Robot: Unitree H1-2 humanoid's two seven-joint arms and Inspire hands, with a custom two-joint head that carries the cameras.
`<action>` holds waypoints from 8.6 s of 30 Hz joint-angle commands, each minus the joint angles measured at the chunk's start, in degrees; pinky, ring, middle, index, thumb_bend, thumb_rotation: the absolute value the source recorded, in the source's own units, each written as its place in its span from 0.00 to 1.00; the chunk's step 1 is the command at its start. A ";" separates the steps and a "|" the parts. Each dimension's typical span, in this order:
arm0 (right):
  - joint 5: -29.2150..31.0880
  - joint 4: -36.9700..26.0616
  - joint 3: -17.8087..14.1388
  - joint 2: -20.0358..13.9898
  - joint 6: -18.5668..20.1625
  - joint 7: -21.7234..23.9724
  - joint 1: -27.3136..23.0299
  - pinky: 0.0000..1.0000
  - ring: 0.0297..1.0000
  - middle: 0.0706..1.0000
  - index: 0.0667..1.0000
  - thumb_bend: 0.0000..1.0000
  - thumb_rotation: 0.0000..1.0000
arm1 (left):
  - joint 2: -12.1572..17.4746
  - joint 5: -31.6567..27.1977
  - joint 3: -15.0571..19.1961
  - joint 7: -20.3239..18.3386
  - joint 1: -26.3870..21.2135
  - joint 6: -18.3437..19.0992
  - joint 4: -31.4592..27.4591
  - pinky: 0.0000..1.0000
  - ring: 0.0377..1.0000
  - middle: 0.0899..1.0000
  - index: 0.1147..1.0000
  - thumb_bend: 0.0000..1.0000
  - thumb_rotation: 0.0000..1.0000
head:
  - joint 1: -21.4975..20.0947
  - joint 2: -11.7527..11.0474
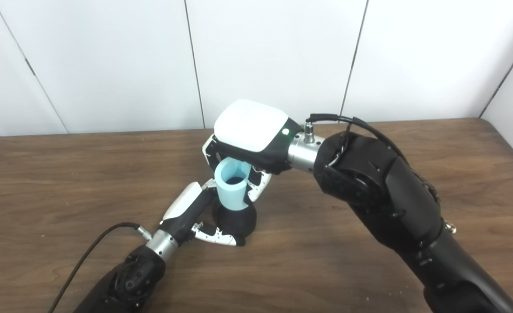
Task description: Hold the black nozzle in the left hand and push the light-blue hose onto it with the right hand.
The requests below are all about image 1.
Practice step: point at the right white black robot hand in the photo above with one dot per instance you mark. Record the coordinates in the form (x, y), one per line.
(252, 126)

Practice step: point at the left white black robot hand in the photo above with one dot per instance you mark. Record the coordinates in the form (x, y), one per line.
(186, 208)

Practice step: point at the black flared nozzle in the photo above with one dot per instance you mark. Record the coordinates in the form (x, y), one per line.
(239, 221)

